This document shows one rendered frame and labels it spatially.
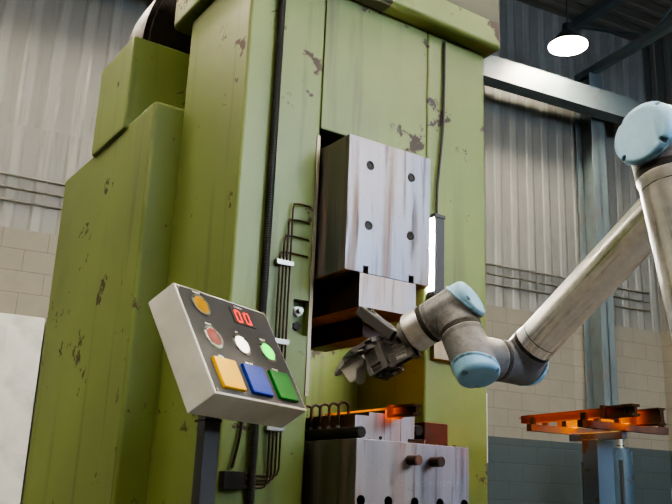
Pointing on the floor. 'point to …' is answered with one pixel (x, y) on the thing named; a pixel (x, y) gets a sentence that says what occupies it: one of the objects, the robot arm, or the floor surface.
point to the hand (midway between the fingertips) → (338, 369)
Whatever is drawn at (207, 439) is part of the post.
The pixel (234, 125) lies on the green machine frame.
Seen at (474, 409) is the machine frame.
